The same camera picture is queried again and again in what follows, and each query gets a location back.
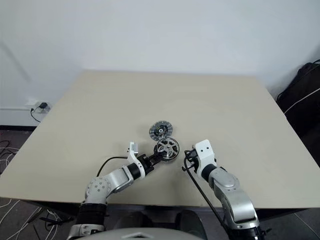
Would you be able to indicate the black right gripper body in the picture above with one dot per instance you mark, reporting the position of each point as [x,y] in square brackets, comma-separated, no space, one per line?
[192,157]

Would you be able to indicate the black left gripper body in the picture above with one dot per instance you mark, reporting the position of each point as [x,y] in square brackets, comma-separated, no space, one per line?
[147,165]

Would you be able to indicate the silver spoked rotor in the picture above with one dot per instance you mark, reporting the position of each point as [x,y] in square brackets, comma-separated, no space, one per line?
[172,147]

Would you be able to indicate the round silver motor housing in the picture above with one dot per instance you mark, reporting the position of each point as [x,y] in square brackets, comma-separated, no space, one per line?
[157,130]

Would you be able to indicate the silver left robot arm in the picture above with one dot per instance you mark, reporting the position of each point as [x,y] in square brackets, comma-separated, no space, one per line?
[117,177]

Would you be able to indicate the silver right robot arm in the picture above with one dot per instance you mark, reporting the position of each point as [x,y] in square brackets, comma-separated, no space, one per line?
[232,195]

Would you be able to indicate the dark rounded shape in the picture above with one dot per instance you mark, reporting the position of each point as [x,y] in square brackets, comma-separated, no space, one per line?
[191,221]

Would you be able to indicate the silver robot torso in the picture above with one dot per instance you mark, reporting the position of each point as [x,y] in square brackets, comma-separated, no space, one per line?
[140,235]

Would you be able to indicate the black thin stand legs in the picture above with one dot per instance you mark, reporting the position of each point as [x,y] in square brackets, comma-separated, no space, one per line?
[53,219]

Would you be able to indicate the black power adapter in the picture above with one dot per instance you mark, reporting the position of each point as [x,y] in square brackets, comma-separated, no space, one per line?
[43,105]

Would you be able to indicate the black bag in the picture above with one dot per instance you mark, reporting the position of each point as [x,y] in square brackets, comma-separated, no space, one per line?
[305,107]

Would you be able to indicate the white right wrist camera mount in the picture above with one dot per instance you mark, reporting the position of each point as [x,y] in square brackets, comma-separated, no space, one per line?
[205,152]

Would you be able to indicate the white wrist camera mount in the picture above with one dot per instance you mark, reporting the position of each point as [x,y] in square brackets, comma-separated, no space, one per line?
[205,152]
[132,155]

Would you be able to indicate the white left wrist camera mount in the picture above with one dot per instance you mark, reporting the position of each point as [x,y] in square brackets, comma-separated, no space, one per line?
[132,155]

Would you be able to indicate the white wall socket strip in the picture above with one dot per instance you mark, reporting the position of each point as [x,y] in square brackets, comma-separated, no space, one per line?
[35,103]

